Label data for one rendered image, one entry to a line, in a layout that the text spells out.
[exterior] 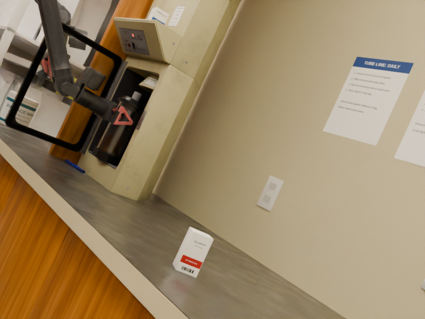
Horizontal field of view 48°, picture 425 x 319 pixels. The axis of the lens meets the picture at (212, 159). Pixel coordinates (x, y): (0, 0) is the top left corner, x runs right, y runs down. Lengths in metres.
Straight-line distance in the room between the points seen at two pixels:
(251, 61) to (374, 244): 0.96
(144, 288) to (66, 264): 0.35
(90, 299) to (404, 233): 0.83
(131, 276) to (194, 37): 0.99
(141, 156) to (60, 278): 0.61
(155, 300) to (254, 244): 0.89
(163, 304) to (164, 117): 0.95
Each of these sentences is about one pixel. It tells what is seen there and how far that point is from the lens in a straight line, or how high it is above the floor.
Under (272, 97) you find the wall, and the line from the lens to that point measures 1.84.
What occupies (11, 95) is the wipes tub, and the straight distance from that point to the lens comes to 2.25.
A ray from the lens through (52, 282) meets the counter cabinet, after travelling 1.19.
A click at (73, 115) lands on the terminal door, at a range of 1.82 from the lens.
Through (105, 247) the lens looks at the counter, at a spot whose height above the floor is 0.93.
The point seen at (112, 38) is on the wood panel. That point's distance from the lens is 1.92.
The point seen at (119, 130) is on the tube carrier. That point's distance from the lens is 1.68.
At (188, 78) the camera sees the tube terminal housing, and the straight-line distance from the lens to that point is 1.66.
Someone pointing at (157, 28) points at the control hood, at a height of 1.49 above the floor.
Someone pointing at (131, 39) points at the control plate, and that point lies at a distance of 1.78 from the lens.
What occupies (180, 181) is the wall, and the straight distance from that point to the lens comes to 2.04.
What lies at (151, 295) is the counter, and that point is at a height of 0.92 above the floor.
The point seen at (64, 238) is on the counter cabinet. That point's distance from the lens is 1.19.
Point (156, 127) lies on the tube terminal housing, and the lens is 1.63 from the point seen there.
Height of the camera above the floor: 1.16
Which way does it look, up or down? 1 degrees up
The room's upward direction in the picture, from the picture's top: 25 degrees clockwise
